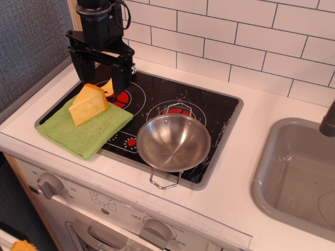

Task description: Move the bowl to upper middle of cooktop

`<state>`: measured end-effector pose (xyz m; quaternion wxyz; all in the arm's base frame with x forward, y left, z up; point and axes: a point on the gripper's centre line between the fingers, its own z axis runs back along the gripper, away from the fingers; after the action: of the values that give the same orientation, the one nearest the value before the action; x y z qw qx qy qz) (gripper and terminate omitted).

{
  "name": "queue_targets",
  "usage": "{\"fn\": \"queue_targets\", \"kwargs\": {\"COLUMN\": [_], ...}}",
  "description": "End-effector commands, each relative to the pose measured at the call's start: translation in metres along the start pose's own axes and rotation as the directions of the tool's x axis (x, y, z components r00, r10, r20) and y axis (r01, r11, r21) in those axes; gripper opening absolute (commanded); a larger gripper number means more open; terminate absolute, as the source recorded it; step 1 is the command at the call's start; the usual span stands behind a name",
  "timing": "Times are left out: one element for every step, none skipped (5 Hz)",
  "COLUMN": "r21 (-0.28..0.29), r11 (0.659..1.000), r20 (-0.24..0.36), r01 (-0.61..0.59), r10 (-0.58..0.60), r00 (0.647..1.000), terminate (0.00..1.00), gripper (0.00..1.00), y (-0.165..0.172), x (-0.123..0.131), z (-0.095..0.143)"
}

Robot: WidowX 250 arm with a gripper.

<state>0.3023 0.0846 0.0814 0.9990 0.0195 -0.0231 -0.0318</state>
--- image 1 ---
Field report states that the grey timer knob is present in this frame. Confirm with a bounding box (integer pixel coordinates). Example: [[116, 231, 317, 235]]
[[37, 173, 64, 200]]

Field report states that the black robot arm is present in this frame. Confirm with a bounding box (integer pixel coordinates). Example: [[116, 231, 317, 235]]
[[66, 1, 136, 96]]

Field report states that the black toy cooktop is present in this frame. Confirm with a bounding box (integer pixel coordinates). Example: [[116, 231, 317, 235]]
[[34, 61, 244, 191]]

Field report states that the green microfibre cloth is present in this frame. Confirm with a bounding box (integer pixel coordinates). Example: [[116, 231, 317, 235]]
[[37, 98, 133, 161]]

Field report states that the yellow dish brush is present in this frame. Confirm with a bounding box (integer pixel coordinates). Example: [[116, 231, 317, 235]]
[[101, 78, 114, 97]]

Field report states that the grey oven door handle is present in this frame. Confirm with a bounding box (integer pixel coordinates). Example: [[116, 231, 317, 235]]
[[72, 220, 127, 250]]

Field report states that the grey oven temperature knob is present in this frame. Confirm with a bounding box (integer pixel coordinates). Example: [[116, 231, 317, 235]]
[[139, 219, 172, 250]]

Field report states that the grey faucet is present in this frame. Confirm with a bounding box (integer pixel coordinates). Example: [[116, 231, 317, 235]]
[[319, 100, 335, 137]]

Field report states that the yellow cheese wedge toy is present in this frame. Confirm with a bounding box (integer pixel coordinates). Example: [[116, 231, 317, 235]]
[[69, 84, 109, 126]]

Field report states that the stainless steel bowl with handles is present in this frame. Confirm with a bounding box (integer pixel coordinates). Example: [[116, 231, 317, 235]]
[[137, 102, 211, 190]]

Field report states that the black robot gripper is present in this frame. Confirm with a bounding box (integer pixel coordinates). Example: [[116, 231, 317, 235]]
[[66, 7, 136, 95]]

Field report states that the grey plastic sink basin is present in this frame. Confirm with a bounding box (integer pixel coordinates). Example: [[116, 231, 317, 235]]
[[251, 118, 334, 242]]

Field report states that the orange object bottom left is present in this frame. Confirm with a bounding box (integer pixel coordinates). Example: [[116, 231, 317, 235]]
[[10, 240, 37, 251]]

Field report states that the light wooden side post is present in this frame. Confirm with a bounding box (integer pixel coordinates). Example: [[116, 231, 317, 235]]
[[67, 0, 82, 31]]

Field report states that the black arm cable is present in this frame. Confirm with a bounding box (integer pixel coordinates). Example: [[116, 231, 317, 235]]
[[109, 0, 131, 31]]

